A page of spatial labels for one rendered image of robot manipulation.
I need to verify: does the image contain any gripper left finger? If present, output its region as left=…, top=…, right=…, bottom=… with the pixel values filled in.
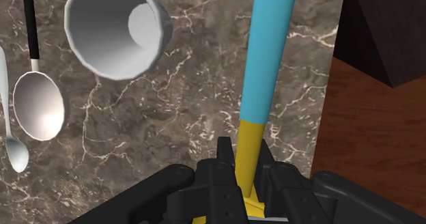
left=68, top=136, right=249, bottom=224

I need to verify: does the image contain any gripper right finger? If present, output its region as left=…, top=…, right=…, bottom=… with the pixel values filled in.
left=253, top=138, right=426, bottom=224

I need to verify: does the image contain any blue and yellow tool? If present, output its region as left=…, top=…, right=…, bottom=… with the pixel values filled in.
left=193, top=0, right=299, bottom=224

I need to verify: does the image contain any grey cup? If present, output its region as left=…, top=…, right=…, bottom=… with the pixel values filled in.
left=63, top=0, right=174, bottom=81

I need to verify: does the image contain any dark wooden cabinet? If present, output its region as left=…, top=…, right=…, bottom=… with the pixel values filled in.
left=332, top=0, right=426, bottom=89

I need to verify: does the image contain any silver spoon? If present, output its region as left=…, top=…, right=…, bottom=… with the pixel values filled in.
left=0, top=46, right=30, bottom=174

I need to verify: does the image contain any black handled silver ladle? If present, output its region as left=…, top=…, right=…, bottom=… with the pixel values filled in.
left=12, top=0, right=66, bottom=142

